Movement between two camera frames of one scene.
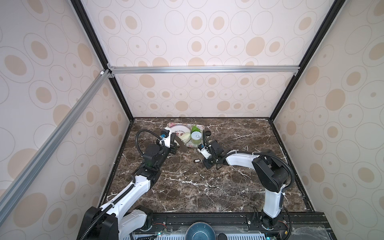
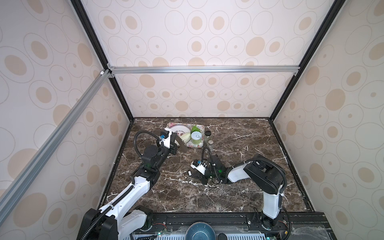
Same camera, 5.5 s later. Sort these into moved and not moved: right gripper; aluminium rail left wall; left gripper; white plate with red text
Moved: right gripper
Not moved: white plate with red text; aluminium rail left wall; left gripper
